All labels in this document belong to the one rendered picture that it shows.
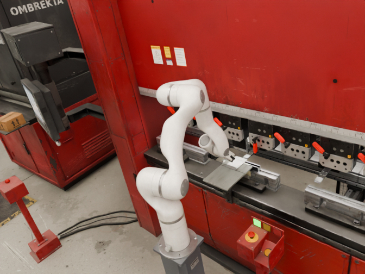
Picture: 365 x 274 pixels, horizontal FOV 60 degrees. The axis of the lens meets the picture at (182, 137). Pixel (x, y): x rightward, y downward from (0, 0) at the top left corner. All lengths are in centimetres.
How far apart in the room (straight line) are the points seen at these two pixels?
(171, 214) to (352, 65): 95
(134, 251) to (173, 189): 180
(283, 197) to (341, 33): 97
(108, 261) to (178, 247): 158
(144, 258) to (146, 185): 166
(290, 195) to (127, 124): 124
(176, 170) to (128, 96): 118
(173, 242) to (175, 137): 48
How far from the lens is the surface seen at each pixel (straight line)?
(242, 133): 188
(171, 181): 128
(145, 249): 301
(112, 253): 310
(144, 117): 249
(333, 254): 192
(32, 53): 220
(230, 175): 194
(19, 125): 356
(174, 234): 148
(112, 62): 226
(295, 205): 192
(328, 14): 143
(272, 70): 160
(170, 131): 133
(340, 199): 185
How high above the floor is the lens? 217
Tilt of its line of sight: 29 degrees down
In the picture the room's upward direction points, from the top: 11 degrees counter-clockwise
